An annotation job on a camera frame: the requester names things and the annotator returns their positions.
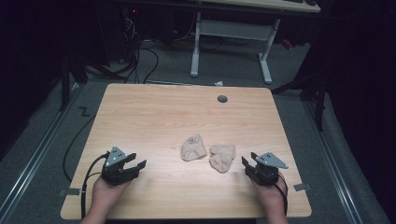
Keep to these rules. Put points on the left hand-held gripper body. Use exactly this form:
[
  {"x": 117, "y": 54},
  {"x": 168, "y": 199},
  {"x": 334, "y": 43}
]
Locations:
[{"x": 113, "y": 174}]

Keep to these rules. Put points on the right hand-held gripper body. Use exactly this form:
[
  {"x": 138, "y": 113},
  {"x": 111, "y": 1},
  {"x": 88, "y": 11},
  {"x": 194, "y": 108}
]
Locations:
[{"x": 264, "y": 174}]

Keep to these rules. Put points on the beige sock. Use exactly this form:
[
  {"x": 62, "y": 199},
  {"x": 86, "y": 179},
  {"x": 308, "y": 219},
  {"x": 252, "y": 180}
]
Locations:
[
  {"x": 221, "y": 158},
  {"x": 193, "y": 148}
]

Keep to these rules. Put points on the person's left hand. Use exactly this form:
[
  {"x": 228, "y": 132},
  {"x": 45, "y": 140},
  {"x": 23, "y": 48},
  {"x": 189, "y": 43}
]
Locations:
[{"x": 104, "y": 193}]

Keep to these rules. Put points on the person's right hand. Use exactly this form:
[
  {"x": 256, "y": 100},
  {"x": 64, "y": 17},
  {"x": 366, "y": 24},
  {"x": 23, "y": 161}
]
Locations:
[{"x": 271, "y": 196}]

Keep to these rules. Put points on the grey tape piece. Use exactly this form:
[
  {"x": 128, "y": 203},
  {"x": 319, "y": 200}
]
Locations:
[
  {"x": 302, "y": 187},
  {"x": 70, "y": 192}
]

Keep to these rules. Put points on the grey round table grommet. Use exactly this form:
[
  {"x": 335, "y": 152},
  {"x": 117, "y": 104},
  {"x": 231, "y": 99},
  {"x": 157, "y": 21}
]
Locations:
[{"x": 222, "y": 99}]

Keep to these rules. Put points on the white crumpled paper scrap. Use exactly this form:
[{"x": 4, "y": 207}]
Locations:
[{"x": 219, "y": 83}]

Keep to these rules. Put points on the black metal stand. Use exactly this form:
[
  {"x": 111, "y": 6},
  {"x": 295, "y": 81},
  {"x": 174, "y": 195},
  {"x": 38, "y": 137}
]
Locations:
[
  {"x": 319, "y": 99},
  {"x": 65, "y": 84}
]

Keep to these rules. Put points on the red object on floor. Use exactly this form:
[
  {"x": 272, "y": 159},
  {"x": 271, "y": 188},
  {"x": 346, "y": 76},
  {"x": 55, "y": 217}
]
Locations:
[{"x": 286, "y": 44}]

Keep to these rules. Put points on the white-legged desk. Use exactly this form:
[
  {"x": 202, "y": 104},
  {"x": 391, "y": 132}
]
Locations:
[{"x": 233, "y": 31}]

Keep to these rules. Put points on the black computer tower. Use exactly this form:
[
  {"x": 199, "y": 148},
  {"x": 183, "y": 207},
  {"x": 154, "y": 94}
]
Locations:
[{"x": 132, "y": 18}]

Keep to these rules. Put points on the aluminium floor rail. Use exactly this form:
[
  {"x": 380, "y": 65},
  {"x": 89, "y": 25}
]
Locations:
[
  {"x": 37, "y": 149},
  {"x": 333, "y": 161}
]

